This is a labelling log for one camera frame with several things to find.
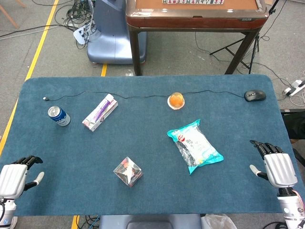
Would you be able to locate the blue and white drink can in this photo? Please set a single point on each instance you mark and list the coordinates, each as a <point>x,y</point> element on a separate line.
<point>59,117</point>

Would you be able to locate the white toothpaste box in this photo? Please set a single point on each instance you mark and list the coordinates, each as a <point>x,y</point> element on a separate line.
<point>95,120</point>

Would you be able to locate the white power strip with plugs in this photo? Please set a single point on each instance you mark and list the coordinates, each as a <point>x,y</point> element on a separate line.
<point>81,34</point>

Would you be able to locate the brown mahjong table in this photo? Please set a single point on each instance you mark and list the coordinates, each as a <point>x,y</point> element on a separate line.
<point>190,22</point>

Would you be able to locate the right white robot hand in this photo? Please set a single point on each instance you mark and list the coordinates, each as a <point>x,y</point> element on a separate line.
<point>280,169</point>

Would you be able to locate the blue felt table cloth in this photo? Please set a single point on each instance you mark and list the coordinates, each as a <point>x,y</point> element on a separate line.
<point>143,143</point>

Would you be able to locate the clear plastic trash bag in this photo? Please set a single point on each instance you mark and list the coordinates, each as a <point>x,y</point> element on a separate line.
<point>218,221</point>

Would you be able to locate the clear coffee capsule box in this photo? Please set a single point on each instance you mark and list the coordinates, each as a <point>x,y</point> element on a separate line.
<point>128,171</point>

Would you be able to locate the orange jelly cup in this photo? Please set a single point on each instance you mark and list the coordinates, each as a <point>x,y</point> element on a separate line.
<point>176,100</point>

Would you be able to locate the black side furniture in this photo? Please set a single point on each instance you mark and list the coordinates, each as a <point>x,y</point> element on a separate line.
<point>294,124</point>

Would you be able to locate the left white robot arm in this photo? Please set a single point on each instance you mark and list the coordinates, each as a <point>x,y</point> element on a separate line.
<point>6,212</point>

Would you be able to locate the chair with wooden legs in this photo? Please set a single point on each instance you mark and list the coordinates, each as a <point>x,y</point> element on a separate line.
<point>9,14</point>

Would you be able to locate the row of face-up mahjong tiles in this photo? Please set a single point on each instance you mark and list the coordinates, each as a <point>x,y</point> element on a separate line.
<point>193,1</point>

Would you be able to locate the black tripod stand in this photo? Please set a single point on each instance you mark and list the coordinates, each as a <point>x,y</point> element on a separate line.
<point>257,44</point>

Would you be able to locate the black computer mouse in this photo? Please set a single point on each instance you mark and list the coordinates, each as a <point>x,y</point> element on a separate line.
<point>255,95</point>

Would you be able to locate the purple and white toothpaste tube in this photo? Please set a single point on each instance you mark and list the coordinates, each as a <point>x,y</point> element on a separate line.
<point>104,106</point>

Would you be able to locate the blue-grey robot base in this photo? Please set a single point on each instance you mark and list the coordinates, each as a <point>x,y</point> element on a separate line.
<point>112,43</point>

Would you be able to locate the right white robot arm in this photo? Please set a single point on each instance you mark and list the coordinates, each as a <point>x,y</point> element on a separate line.
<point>291,207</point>

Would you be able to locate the grey robot body base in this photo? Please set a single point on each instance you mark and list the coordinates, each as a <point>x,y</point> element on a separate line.
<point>150,221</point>

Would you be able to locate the blue and white plastic bag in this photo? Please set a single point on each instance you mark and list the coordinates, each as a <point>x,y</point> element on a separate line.
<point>196,145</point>

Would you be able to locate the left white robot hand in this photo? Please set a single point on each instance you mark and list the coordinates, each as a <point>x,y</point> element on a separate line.
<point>13,177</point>

